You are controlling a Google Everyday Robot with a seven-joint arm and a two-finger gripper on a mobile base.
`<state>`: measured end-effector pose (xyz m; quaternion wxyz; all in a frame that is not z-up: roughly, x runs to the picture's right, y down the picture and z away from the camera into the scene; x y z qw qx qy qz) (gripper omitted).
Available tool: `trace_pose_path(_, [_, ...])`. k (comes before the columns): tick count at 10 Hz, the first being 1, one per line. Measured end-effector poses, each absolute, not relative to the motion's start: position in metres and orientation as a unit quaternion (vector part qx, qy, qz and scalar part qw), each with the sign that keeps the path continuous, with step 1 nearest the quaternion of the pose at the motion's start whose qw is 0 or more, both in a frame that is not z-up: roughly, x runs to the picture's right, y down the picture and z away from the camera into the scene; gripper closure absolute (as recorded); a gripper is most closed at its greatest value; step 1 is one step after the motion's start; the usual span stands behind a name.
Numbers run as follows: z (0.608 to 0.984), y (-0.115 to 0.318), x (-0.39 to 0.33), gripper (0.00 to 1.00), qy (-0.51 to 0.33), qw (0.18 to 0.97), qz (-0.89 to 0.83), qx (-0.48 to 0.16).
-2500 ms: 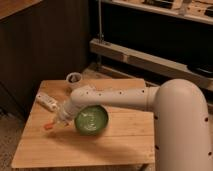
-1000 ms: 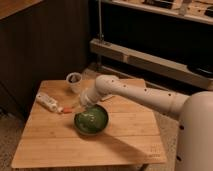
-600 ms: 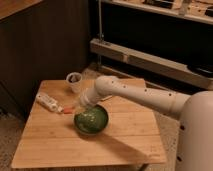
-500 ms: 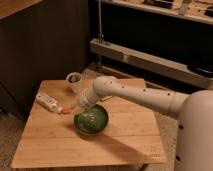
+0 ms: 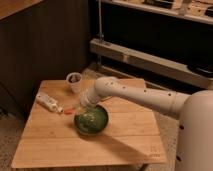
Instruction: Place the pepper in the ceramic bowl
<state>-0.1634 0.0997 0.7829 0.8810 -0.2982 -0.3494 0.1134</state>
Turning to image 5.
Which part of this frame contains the orange red pepper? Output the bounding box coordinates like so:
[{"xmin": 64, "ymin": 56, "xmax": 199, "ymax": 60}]
[{"xmin": 64, "ymin": 108, "xmax": 74, "ymax": 115}]

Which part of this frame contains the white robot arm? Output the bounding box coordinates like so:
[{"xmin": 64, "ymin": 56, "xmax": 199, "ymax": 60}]
[{"xmin": 80, "ymin": 77, "xmax": 213, "ymax": 171}]

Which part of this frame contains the green ceramic bowl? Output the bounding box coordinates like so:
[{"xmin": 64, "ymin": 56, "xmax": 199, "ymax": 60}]
[{"xmin": 74, "ymin": 105, "xmax": 109, "ymax": 135}]

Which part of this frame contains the clear plastic cup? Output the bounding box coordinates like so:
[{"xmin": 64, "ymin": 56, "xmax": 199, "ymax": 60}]
[{"xmin": 66, "ymin": 72, "xmax": 82, "ymax": 93}]

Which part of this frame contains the white plastic bottle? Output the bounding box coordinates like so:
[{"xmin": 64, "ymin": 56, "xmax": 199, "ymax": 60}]
[{"xmin": 36, "ymin": 92, "xmax": 63, "ymax": 113}]

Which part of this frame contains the dark wooden cabinet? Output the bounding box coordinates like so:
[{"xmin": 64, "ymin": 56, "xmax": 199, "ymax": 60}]
[{"xmin": 0, "ymin": 0, "xmax": 90, "ymax": 117}]

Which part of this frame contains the metal storage shelf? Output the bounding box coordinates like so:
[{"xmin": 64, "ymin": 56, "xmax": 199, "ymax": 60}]
[{"xmin": 90, "ymin": 0, "xmax": 213, "ymax": 93}]

